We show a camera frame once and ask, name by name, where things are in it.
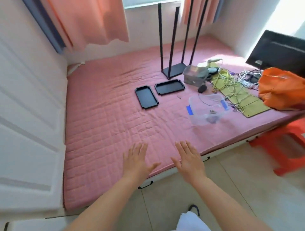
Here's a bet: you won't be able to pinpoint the person's right hand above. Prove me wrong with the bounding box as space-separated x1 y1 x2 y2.
170 140 207 185

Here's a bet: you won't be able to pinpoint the person's left hand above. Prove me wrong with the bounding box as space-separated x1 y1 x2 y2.
123 142 162 184

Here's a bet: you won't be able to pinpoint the clear box blue latches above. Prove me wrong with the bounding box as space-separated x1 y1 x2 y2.
186 93 233 127

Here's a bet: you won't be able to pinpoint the person's left forearm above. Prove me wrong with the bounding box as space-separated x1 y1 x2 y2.
64 177 146 231

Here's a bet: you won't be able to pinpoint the person's right forearm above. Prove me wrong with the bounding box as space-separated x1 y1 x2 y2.
190 177 272 231

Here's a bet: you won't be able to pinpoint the white bed drawer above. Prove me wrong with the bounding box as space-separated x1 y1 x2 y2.
202 133 275 165
137 164 181 190

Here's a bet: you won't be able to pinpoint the blue white sneaker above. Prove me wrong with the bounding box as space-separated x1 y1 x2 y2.
188 204 200 216

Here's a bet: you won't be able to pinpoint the light grey trousers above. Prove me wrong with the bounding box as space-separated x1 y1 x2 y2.
176 211 211 231

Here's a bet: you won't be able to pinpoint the black shelf tray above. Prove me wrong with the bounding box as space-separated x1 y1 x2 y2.
134 85 159 110
154 79 186 96

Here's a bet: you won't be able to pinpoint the bamboo mat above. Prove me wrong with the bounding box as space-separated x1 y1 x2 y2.
211 69 271 118

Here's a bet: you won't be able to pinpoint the clear plastic basket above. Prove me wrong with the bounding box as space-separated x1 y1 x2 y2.
183 64 210 88

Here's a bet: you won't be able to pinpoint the red plastic stool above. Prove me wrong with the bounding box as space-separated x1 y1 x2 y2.
249 118 305 176

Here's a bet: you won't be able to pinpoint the white handheld device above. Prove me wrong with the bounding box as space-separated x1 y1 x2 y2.
198 58 223 68

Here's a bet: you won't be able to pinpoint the white wardrobe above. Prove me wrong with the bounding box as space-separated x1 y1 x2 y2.
0 0 68 216

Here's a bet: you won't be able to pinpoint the orange plastic bag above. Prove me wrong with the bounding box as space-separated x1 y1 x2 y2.
258 67 305 111

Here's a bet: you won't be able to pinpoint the black monitor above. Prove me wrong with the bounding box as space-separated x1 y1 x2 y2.
245 30 305 78

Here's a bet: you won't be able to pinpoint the orange curtain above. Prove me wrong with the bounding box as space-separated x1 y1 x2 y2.
181 0 220 27
39 0 129 52

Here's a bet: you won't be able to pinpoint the blue curtain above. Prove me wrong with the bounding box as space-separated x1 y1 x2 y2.
23 0 66 54
213 0 224 23

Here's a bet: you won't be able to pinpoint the black metal shelf frame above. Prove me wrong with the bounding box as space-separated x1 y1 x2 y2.
158 0 209 80

